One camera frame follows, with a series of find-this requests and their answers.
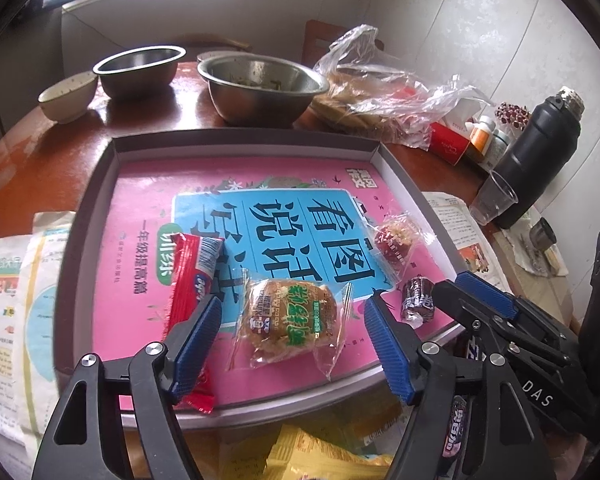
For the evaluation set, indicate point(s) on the black thermos bottle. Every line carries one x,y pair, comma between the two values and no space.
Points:
540,160

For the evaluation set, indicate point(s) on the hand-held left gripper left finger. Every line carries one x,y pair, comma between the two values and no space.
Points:
200,345

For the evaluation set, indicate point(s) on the clear pastry packet green label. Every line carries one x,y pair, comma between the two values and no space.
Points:
280,320

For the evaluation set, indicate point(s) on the grey shallow cardboard box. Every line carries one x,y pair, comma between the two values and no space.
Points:
87,220

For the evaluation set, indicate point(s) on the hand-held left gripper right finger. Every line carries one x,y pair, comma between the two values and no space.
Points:
390,350

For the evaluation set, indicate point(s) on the yellow snack packet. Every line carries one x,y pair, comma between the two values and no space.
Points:
320,455

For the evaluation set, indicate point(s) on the red tissue box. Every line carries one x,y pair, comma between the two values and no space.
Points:
447,145

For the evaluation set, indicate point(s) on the crumpled white tissue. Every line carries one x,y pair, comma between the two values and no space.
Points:
522,255

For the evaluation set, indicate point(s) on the small steel bowl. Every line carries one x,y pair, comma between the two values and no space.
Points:
140,75

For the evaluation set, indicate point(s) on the white bottle orange label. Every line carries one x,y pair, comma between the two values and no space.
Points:
480,137

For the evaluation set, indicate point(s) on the red white dotted bouquet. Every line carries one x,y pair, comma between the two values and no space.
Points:
512,115

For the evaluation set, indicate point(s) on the red snack packet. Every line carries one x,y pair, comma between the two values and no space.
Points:
190,270

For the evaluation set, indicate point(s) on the large steel bowl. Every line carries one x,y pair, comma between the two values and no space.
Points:
260,95

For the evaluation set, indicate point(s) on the pink book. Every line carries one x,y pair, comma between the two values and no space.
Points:
140,210

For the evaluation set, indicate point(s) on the clear red date candy packet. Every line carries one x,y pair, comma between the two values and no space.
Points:
392,240

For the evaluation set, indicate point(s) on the printed newspaper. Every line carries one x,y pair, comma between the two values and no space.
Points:
10,310

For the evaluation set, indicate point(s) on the small steel cup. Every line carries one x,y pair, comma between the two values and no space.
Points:
542,235

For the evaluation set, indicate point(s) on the dark blue snack bar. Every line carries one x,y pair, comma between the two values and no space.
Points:
472,349

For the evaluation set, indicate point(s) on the small brown chocolate candy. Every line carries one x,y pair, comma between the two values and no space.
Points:
416,302

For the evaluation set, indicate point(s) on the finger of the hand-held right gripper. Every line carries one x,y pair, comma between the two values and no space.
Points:
485,292
480,322

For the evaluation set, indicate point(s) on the clear plastic bag with food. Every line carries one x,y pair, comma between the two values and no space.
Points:
380,90

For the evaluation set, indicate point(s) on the white bottle green label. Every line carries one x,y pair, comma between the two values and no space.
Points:
497,152

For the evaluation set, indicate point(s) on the clear plastic cup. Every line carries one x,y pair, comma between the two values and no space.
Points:
492,200

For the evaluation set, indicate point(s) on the beige ceramic bowl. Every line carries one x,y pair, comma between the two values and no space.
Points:
67,97

